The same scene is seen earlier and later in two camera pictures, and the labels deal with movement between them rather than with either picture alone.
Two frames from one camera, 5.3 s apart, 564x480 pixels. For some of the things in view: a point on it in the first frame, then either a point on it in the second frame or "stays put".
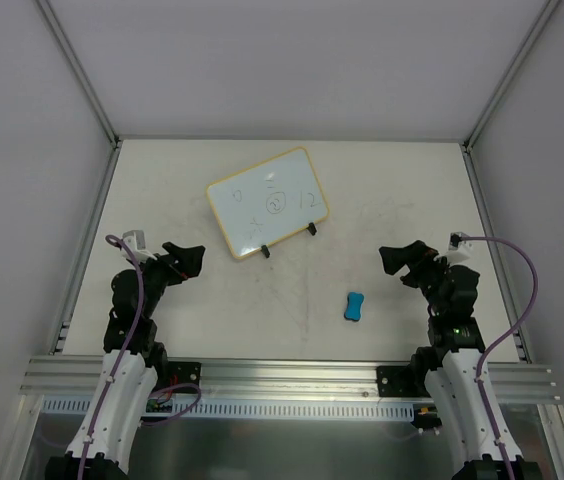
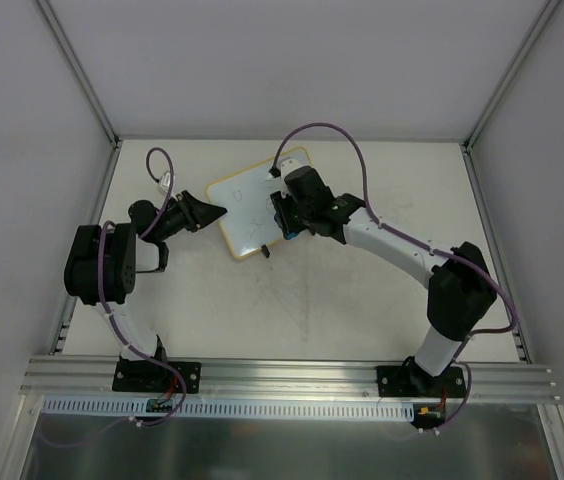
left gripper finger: x=191 y=260 -> x=208 y=218
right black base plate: x=397 y=381 stays put
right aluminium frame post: x=539 y=23 stays put
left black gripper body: x=170 y=263 -> x=191 y=212
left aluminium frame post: x=80 y=73 stays put
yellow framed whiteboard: x=266 y=202 stays put
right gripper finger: x=395 y=258 -> x=284 y=224
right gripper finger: x=415 y=254 -> x=279 y=202
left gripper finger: x=179 y=253 -> x=201 y=208
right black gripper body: x=417 y=263 -> x=284 y=216
